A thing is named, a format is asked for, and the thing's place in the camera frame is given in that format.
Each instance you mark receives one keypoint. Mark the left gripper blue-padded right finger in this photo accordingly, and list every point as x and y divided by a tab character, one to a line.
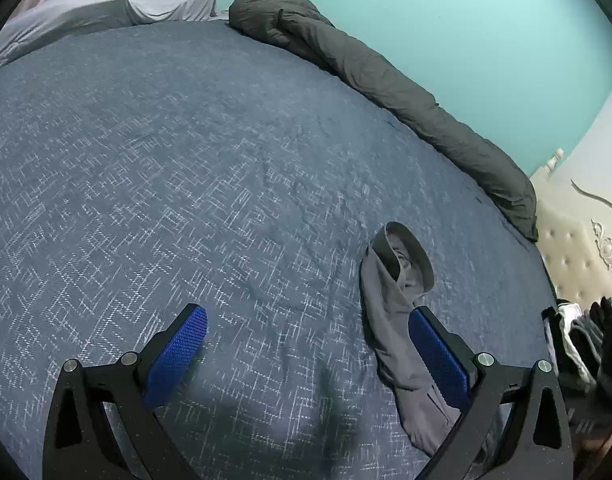
512	423

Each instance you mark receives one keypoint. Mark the blue patterned bed cover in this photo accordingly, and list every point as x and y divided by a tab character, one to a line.
147	167

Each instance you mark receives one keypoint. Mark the light grey bed sheet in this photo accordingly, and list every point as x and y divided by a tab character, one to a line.
52	20

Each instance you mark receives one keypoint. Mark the dark grey rolled duvet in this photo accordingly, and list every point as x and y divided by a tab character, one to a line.
298	27

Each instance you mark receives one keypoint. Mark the black white clothes pile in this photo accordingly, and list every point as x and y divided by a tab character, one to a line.
579	344

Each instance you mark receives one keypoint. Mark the grey garment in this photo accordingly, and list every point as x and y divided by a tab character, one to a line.
394	273

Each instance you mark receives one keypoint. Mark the cream tufted headboard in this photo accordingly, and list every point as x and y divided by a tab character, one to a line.
574	235

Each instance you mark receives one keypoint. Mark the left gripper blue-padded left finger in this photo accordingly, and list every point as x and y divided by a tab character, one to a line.
79	442

